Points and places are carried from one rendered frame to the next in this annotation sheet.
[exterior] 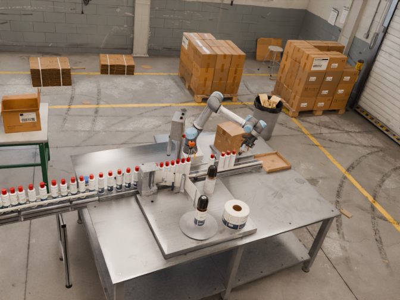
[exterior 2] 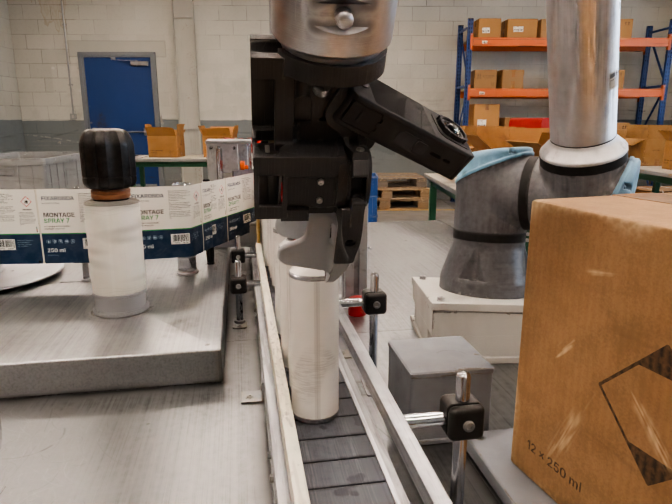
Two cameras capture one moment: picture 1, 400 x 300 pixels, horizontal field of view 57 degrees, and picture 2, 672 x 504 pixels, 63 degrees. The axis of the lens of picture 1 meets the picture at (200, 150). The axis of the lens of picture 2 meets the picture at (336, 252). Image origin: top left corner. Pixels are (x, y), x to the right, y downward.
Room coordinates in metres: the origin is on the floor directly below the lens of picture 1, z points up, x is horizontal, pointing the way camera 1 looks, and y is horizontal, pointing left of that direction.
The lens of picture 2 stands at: (3.18, -0.82, 1.19)
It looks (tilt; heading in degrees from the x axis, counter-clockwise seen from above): 13 degrees down; 112
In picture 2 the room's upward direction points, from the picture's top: straight up
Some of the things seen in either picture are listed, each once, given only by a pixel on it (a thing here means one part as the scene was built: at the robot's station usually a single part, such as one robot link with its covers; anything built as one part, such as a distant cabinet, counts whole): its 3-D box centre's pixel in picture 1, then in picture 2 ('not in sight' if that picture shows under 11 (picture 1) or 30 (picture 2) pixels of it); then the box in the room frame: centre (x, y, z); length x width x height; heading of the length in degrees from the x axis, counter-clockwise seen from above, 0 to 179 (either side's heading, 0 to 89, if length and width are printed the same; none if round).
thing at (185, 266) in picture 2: (183, 183); (184, 229); (2.48, 0.10, 0.97); 0.05 x 0.05 x 0.19
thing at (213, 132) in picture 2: not in sight; (219, 140); (-0.51, 4.76, 0.96); 0.43 x 0.42 x 0.37; 20
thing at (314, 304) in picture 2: (232, 159); (314, 323); (2.95, -0.32, 0.98); 0.05 x 0.05 x 0.20
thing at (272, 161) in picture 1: (272, 161); not in sight; (3.23, -0.77, 0.85); 0.30 x 0.26 x 0.04; 122
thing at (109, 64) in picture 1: (116, 63); not in sight; (6.83, 1.89, 0.11); 0.65 x 0.54 x 0.22; 110
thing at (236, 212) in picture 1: (235, 214); not in sight; (2.23, -0.37, 0.95); 0.20 x 0.20 x 0.14
